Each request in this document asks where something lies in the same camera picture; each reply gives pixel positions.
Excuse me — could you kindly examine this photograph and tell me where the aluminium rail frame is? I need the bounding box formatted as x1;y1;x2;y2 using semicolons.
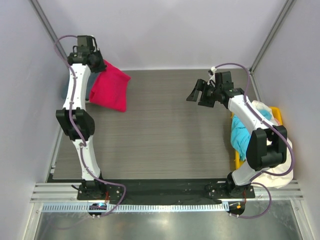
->
30;180;304;203

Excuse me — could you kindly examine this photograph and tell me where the folded blue-grey t shirt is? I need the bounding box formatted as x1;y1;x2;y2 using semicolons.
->
61;83;69;100

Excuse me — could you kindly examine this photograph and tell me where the right aluminium frame post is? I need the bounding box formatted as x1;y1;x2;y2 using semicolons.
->
249;0;296;76

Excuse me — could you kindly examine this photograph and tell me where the red t shirt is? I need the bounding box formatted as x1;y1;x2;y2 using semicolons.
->
89;59;131;113

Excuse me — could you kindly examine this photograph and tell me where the yellow plastic bin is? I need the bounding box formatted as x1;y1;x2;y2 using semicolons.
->
234;106;283;170

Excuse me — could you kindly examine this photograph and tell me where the left aluminium frame post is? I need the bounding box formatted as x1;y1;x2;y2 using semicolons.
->
28;0;69;70

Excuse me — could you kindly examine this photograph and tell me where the aluminium frame post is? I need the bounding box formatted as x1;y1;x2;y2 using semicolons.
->
28;0;69;70
249;0;296;76

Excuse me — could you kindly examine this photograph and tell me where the light blue t shirt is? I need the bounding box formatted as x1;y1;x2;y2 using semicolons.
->
230;108;278;161

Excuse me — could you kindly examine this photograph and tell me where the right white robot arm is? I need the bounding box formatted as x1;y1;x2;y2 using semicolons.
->
187;71;287;197

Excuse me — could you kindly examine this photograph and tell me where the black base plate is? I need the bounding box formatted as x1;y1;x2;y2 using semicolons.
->
71;178;255;205

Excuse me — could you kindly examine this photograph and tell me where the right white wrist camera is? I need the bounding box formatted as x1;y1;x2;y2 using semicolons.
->
207;66;217;87

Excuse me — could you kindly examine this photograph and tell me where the cream white t shirt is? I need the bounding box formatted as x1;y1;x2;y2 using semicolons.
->
251;100;294;189

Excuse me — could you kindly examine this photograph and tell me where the slotted white cable duct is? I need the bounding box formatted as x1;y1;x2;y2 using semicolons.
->
42;202;229;213

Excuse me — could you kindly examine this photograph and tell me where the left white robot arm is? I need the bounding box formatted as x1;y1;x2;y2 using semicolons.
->
55;35;107;200

